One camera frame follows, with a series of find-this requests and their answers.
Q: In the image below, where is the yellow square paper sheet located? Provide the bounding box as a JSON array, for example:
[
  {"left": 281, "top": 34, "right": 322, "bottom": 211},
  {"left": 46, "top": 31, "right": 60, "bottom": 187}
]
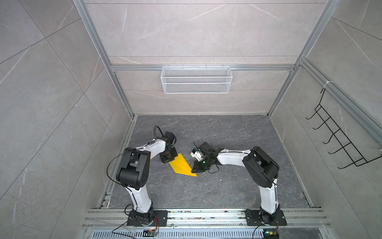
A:
[{"left": 170, "top": 153, "right": 197, "bottom": 177}]

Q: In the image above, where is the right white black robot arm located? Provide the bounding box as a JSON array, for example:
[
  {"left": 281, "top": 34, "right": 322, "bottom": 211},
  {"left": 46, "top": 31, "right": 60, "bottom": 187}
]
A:
[{"left": 191, "top": 142, "right": 281, "bottom": 225}]

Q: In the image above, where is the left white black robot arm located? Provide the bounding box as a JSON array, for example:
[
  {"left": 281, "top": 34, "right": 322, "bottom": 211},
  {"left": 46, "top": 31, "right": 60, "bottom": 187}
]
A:
[{"left": 115, "top": 131, "right": 178, "bottom": 226}]

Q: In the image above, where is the left green circuit board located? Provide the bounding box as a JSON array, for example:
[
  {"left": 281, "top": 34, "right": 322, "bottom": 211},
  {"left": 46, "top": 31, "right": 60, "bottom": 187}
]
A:
[{"left": 143, "top": 229, "right": 159, "bottom": 237}]

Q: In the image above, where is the green circuit board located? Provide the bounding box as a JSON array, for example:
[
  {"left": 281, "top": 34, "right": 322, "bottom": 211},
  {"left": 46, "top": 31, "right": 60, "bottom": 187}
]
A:
[
  {"left": 263, "top": 230, "right": 280, "bottom": 239},
  {"left": 143, "top": 229, "right": 159, "bottom": 237}
]

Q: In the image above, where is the right green circuit board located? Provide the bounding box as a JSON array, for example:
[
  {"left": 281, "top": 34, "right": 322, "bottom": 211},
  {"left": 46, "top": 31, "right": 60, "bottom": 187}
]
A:
[{"left": 263, "top": 230, "right": 280, "bottom": 239}]

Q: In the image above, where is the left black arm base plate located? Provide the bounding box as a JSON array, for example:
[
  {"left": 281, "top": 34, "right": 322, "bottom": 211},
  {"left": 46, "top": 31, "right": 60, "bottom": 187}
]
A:
[{"left": 127, "top": 210, "right": 168, "bottom": 227}]

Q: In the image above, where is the white wire mesh basket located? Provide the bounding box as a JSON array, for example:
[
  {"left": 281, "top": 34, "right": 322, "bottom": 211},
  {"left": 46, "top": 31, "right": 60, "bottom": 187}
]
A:
[{"left": 161, "top": 66, "right": 233, "bottom": 94}]

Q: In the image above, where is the aluminium front rail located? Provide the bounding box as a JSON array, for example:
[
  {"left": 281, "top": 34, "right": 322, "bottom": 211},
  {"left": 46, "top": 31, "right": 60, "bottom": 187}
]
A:
[{"left": 81, "top": 208, "right": 331, "bottom": 229}]

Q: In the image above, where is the black wire hook rack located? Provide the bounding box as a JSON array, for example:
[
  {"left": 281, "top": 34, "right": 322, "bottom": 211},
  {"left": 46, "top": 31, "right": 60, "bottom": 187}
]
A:
[{"left": 305, "top": 88, "right": 382, "bottom": 169}]

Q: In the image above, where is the aluminium corner frame post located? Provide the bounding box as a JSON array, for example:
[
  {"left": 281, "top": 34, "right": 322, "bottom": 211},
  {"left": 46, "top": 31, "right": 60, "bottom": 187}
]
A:
[{"left": 73, "top": 0, "right": 134, "bottom": 119}]

